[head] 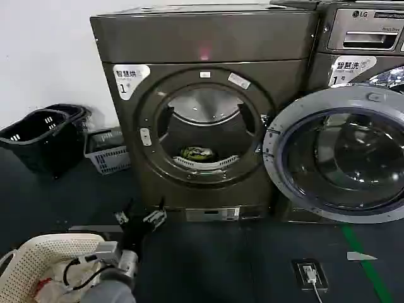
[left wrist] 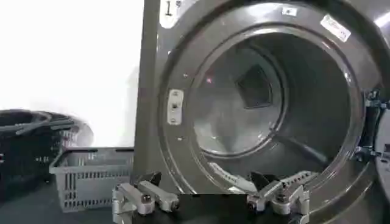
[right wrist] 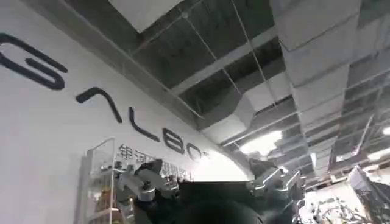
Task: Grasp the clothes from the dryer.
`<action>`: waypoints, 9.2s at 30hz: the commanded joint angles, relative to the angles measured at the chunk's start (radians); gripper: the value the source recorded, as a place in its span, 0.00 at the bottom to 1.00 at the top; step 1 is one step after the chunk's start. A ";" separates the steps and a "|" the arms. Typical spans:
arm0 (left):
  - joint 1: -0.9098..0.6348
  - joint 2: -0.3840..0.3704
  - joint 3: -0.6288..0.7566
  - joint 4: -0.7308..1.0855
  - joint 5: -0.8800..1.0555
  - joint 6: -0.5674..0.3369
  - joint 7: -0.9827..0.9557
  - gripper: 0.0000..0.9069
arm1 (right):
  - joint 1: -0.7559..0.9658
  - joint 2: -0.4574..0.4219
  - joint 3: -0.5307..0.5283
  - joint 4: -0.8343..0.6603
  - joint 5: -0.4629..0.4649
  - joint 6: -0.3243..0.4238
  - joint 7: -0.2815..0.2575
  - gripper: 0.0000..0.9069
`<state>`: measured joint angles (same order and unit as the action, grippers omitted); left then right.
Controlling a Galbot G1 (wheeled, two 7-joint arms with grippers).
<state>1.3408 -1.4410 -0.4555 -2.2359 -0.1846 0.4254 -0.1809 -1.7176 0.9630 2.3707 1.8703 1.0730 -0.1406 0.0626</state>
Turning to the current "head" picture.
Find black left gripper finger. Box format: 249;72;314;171
142;197;168;229
114;198;134;225

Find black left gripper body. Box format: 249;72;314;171
119;213;152;253

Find grey plastic basket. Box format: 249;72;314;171
83;127;132;175

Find green yellow garment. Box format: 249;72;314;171
179;145;217;163

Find clothes in cream basket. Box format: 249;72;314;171
31;258;105;303

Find cream perforated laundry basket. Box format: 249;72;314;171
0;232;110;303

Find black plastic basket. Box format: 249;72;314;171
44;103;93;133
0;109;80;179

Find grey dryer with open drum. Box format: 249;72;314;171
89;3;321;222

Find floor power socket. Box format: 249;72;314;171
290;258;329;292

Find round glass dryer door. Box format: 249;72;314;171
262;85;404;224

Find white arrow floor marker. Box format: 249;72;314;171
346;251;378;261

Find green floor tape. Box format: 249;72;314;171
340;222;395;303

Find grey washing machine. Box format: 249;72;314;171
271;0;404;223

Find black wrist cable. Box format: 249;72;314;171
62;254;110;290

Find white plug with cable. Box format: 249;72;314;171
302;264;326;303

